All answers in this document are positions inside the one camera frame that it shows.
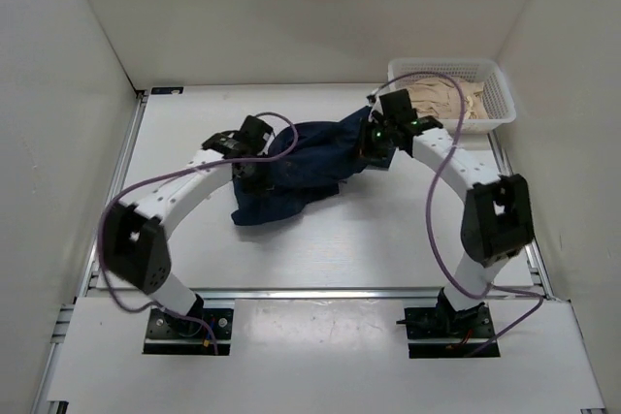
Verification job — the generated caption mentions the aluminium front rail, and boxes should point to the aluminium front rail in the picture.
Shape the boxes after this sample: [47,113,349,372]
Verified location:
[195,287,440,301]

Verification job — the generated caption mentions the aluminium left rail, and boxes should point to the aluminium left rail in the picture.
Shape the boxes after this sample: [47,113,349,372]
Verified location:
[74,90,149,301]

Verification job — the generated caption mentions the white plastic basket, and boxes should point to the white plastic basket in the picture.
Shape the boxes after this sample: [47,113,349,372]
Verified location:
[388,57,516,135]

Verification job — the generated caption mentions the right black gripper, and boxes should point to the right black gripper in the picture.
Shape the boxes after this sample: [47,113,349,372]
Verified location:
[349,115,397,161]

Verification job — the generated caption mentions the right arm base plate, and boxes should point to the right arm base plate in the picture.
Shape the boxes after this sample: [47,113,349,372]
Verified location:
[396,304,501,360]

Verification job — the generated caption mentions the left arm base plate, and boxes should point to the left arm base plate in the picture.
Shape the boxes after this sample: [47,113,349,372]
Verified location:
[143,305,234,357]

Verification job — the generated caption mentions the dark blue denim trousers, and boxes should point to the dark blue denim trousers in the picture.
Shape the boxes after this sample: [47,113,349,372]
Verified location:
[231,107,395,227]

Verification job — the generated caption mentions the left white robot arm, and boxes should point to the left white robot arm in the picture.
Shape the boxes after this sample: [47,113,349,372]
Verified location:
[97,112,274,336]

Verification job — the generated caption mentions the beige trousers in basket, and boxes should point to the beige trousers in basket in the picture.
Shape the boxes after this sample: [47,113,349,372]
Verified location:
[406,77,488,119]

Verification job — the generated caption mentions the black label sticker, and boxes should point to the black label sticker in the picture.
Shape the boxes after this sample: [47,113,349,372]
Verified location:
[150,86,184,95]

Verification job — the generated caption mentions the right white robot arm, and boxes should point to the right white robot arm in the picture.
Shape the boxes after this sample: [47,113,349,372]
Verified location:
[359,90,535,336]

